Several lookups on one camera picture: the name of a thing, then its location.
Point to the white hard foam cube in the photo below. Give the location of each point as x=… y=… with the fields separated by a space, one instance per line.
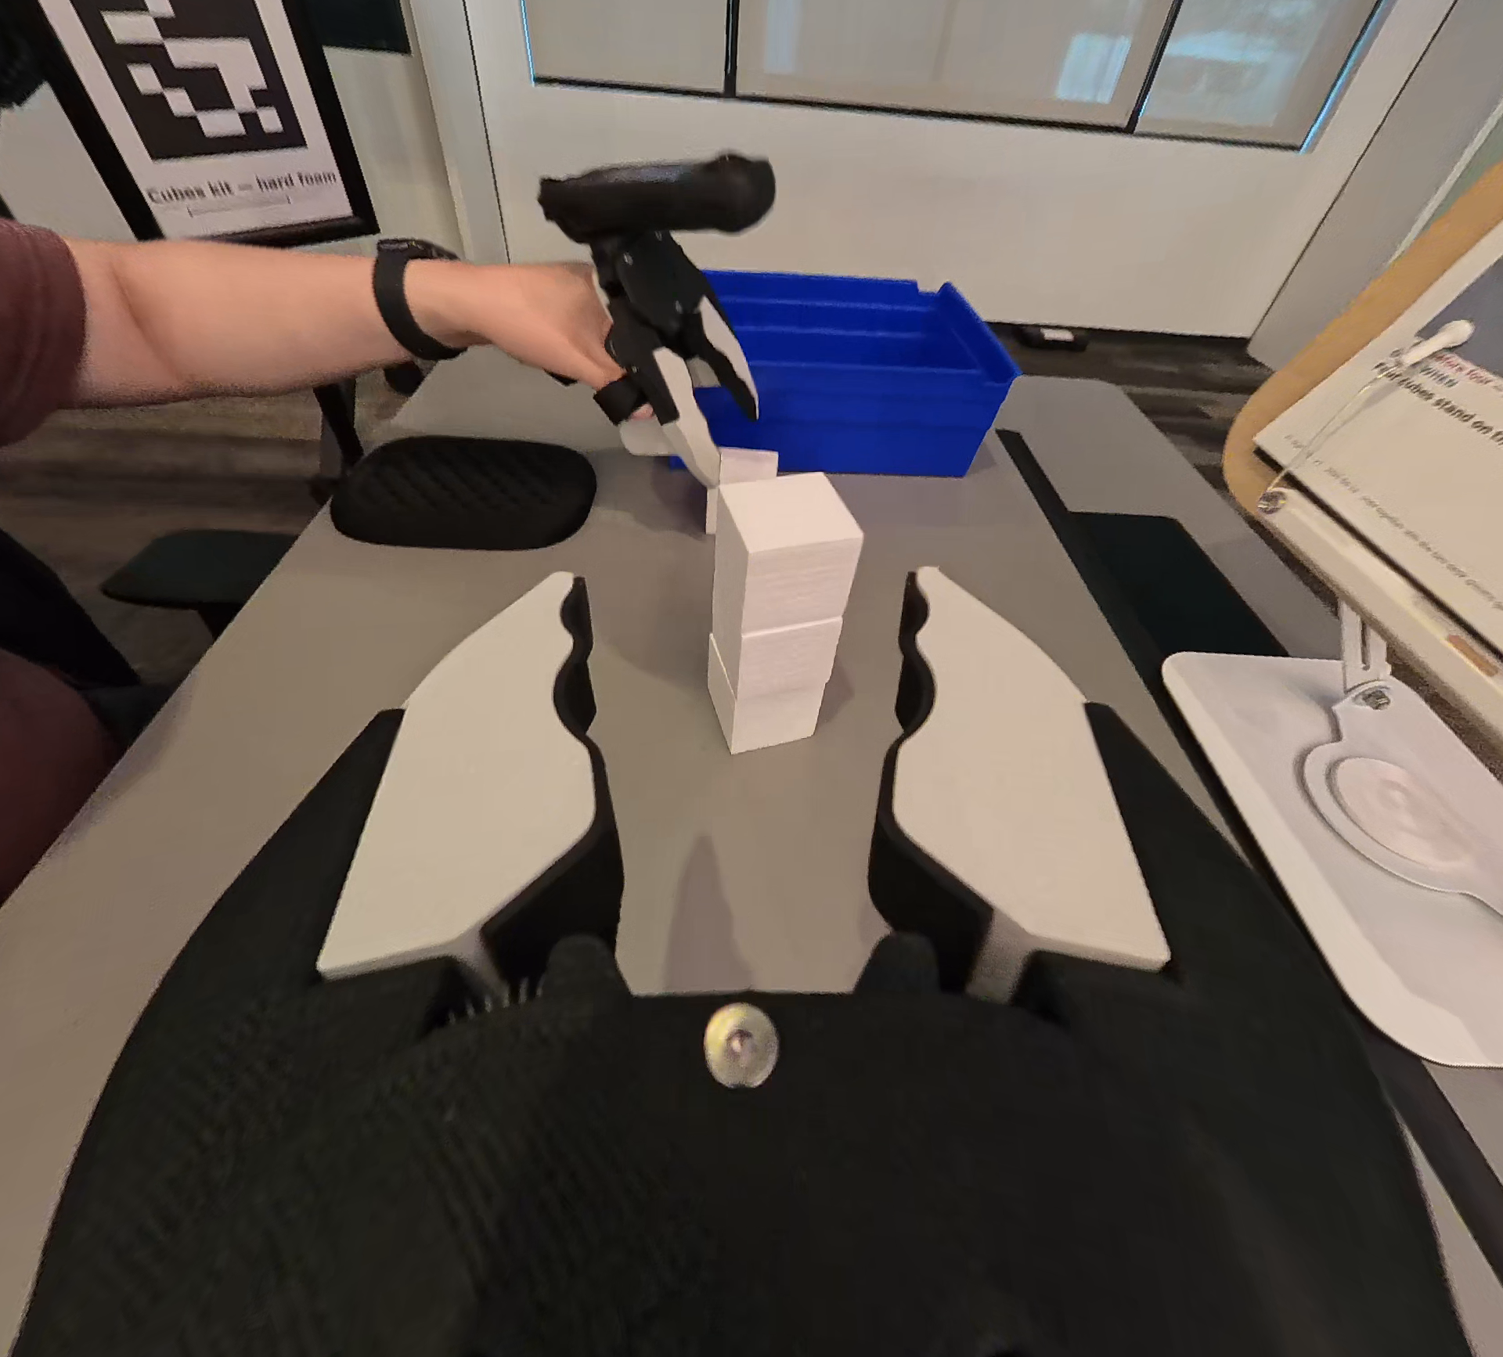
x=745 y=465
x=786 y=546
x=768 y=717
x=775 y=653

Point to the framed marker tag sign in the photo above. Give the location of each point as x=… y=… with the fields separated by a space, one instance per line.
x=199 y=53

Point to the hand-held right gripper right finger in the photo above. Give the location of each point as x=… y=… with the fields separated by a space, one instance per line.
x=1021 y=817

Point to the blue plastic bin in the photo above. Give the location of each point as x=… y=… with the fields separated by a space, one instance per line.
x=869 y=382

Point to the printed instruction sheet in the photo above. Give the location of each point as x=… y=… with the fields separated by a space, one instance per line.
x=1409 y=441

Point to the black floor box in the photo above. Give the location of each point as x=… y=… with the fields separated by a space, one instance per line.
x=1044 y=336

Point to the person's left forearm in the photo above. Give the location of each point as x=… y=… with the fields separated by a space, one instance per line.
x=235 y=324

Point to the black padded wrist rest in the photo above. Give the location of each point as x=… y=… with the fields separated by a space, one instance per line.
x=469 y=495

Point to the person's left hand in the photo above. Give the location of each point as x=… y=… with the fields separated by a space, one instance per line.
x=527 y=318

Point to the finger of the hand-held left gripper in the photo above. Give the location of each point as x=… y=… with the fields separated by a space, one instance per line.
x=725 y=354
x=681 y=405

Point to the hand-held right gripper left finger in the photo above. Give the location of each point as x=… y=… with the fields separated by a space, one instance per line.
x=469 y=804

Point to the black wrist watch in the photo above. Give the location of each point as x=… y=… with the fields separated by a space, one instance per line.
x=405 y=307

